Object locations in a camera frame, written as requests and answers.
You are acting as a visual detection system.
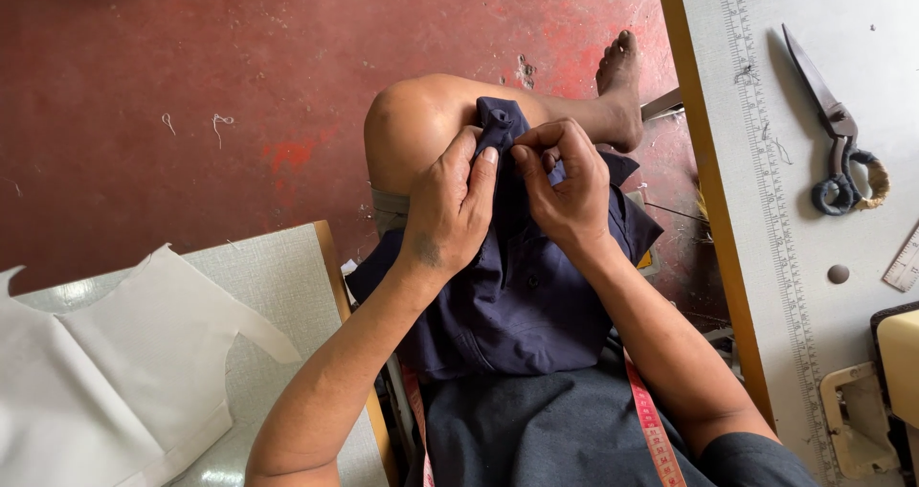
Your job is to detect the large black tailor scissors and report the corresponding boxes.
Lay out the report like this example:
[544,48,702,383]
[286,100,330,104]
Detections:
[781,23,891,217]

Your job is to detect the metal bar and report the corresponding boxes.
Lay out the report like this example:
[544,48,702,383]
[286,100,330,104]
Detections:
[640,87,685,122]

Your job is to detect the cream sewing machine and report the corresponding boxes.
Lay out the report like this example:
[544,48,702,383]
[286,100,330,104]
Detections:
[819,301,919,487]

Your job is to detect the long printed ruler strip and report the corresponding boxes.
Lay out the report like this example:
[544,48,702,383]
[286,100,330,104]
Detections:
[717,0,842,485]

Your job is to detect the white side table wooden edge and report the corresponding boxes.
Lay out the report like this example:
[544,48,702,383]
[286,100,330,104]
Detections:
[11,220,400,487]

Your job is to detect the person's khaki shorts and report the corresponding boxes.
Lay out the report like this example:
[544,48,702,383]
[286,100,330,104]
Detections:
[370,187,412,238]

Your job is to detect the white sewing table wooden edge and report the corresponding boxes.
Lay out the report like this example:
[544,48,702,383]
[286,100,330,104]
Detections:
[653,0,919,487]

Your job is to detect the person's left hand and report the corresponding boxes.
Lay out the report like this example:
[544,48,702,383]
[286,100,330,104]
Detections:
[397,124,501,281]

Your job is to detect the person's right hand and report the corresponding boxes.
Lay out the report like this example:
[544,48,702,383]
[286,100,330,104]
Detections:
[509,118,613,258]

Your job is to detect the person's grey shirt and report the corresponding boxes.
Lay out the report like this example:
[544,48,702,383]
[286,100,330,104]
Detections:
[404,340,821,487]

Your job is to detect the person's bare leg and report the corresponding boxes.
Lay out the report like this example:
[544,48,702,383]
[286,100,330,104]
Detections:
[362,29,645,195]

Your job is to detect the navy blue shirt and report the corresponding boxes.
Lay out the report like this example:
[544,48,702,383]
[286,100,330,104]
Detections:
[345,96,664,382]

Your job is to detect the white interfacing fabric piece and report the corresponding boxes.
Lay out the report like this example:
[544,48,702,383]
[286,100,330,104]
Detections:
[0,243,303,487]

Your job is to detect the pink measuring tape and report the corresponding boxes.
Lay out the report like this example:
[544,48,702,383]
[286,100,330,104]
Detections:
[401,356,688,487]

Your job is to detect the small clear ruler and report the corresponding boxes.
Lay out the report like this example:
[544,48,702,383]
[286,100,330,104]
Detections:
[882,223,919,293]

